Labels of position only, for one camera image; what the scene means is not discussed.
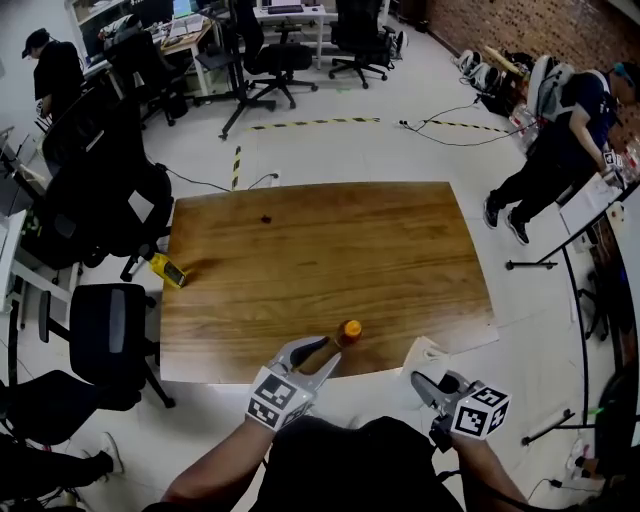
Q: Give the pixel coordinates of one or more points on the white headset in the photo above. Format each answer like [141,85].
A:
[469,60]
[487,75]

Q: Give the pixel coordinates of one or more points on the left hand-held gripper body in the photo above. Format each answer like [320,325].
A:
[280,397]

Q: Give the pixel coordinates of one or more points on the wooden top desk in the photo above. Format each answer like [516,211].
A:
[185,46]

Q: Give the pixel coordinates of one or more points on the person's left forearm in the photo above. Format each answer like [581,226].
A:
[220,465]

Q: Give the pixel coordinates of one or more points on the yellow handheld device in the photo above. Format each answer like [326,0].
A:
[169,270]

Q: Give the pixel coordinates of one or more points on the black floor stand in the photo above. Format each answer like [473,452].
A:
[547,427]

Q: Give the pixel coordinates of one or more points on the black keyboard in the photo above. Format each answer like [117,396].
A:
[285,9]

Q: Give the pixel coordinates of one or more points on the person's black shirt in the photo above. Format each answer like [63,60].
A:
[350,470]

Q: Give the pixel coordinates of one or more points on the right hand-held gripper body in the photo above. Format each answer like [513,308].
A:
[477,412]

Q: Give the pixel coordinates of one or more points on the brown bottle with orange cap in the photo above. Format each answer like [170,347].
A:
[348,332]

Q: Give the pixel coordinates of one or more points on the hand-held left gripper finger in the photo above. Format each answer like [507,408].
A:
[326,372]
[300,346]

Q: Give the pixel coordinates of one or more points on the open laptop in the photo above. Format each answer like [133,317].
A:
[187,17]

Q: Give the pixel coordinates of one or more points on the grey white backpack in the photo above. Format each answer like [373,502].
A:
[549,87]

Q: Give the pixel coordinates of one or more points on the white folding table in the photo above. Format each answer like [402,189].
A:
[587,205]

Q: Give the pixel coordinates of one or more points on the person's right forearm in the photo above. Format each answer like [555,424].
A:
[487,475]

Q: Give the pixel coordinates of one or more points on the white cloth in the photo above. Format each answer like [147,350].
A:
[421,354]

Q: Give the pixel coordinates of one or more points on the yellow black floor tape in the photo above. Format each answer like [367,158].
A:
[470,125]
[236,167]
[315,122]

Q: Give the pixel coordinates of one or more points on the white desk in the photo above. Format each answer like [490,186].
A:
[295,15]

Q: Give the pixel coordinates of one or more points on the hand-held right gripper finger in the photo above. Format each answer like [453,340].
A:
[427,392]
[462,386]

